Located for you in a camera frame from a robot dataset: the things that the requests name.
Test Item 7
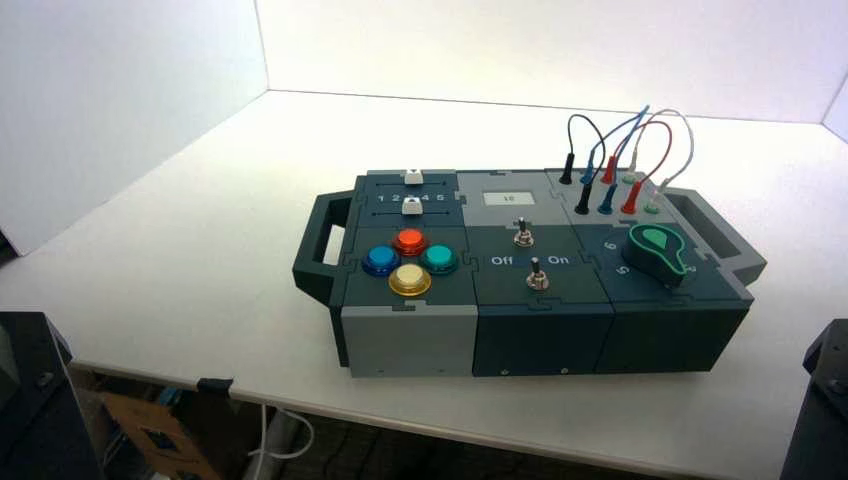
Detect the blue round push button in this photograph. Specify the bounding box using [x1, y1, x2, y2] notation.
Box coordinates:
[362, 245, 401, 278]

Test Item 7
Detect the red round push button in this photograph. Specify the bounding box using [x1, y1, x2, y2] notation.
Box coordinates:
[392, 228, 429, 258]

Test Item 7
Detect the green round push button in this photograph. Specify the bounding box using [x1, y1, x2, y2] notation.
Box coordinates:
[419, 244, 460, 276]

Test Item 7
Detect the yellow round push button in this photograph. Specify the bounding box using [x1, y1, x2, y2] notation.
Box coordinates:
[388, 263, 433, 297]

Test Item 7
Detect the dark green grey control box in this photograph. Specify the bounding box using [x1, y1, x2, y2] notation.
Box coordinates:
[292, 168, 768, 380]

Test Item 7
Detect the green pointer rotary knob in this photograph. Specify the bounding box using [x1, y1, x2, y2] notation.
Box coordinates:
[621, 223, 689, 290]

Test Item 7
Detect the brown cardboard box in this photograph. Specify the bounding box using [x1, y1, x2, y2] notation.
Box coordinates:
[99, 390, 221, 480]

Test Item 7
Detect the black jumper cable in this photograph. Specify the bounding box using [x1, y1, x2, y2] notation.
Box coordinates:
[558, 113, 608, 217]

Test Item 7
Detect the blue jumper cable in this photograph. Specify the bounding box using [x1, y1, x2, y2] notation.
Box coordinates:
[579, 104, 652, 216]

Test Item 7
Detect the red jumper cable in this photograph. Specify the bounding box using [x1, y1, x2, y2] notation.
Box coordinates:
[600, 121, 674, 216]

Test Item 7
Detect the white cable under table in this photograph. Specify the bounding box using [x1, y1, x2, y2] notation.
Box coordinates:
[247, 404, 316, 480]

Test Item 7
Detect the white jumper cable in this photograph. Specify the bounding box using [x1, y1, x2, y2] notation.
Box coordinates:
[625, 108, 696, 200]

